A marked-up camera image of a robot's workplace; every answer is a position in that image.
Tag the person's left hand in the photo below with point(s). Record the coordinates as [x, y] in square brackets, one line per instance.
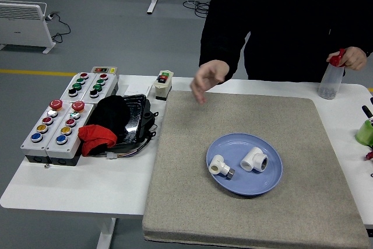
[355, 58]

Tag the person's right hand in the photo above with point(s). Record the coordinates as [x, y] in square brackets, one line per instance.
[208, 75]

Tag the clear spray bottle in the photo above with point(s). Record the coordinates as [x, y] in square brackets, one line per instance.
[330, 81]

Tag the small white tee pipe fitting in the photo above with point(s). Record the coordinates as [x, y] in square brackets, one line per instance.
[220, 167]

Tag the large white tee pipe fitting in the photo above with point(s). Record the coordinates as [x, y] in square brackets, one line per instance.
[252, 160]

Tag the blue plate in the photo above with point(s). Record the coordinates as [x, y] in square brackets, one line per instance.
[250, 182]

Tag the black marker pen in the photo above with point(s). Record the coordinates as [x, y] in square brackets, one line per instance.
[367, 113]

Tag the grey-brown mat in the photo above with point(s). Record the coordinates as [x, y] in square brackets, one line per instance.
[204, 132]

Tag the white paper card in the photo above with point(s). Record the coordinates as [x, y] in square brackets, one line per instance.
[135, 89]

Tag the green cup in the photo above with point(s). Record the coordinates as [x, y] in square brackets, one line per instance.
[366, 135]

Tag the black plastic tray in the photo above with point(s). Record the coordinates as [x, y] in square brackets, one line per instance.
[137, 115]

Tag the person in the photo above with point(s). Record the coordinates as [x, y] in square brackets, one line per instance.
[277, 21]

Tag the dark red small object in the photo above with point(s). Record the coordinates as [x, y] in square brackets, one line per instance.
[369, 155]

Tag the grey four-button control box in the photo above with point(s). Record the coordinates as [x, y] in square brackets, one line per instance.
[70, 84]
[109, 85]

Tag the black cloth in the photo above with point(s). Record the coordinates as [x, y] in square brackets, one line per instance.
[112, 112]

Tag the red cloth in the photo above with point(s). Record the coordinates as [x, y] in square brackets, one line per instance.
[96, 135]

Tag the grey five-button control box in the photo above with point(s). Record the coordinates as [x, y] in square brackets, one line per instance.
[74, 144]
[35, 147]

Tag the white table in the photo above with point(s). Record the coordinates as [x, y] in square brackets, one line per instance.
[87, 187]

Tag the white panel heater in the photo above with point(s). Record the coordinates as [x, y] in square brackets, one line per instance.
[20, 24]

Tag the white start-stop switch box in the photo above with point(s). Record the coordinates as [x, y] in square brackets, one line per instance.
[163, 85]

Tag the small grey switch panel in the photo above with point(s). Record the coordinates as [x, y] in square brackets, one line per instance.
[103, 70]

